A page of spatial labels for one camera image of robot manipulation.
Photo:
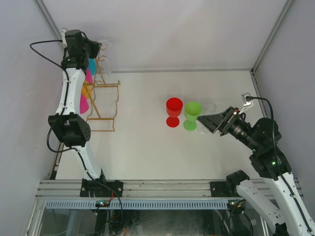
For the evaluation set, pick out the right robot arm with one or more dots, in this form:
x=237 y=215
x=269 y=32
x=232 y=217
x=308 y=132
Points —
x=289 y=216

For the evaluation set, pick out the black base bracket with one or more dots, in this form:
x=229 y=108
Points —
x=219 y=188
x=90 y=188

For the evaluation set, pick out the magenta wine glass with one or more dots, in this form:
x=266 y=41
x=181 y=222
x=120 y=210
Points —
x=88 y=78
x=84 y=105

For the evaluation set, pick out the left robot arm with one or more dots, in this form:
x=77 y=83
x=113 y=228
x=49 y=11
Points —
x=67 y=124

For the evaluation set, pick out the right black base bracket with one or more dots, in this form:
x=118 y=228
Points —
x=219 y=188

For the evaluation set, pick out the cyan plastic wine glass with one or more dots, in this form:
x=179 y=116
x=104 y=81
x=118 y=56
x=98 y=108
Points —
x=92 y=66

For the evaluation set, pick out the aluminium mounting rail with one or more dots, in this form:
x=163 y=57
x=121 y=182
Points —
x=132 y=189

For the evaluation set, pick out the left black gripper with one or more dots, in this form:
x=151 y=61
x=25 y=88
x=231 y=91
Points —
x=96 y=47

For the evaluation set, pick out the red plastic wine glass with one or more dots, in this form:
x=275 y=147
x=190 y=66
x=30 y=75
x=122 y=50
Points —
x=174 y=107

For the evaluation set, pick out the left black base bracket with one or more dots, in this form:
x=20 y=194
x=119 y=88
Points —
x=90 y=188

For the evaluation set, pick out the green plastic wine glass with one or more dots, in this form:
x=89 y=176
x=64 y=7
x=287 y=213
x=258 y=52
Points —
x=192 y=111

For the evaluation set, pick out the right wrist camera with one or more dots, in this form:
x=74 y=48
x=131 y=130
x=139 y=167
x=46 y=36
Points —
x=247 y=102

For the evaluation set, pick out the gold wire glass rack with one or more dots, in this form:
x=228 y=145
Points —
x=104 y=102

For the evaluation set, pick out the clear wine glass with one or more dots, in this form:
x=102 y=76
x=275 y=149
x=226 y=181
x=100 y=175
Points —
x=102 y=60
x=208 y=108

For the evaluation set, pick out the blue slotted cable duct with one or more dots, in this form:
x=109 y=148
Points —
x=137 y=204

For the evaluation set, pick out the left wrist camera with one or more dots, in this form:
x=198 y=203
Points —
x=63 y=36

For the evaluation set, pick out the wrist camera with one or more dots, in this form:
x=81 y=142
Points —
x=63 y=36
x=247 y=102

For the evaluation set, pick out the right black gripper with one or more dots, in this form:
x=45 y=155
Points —
x=221 y=121

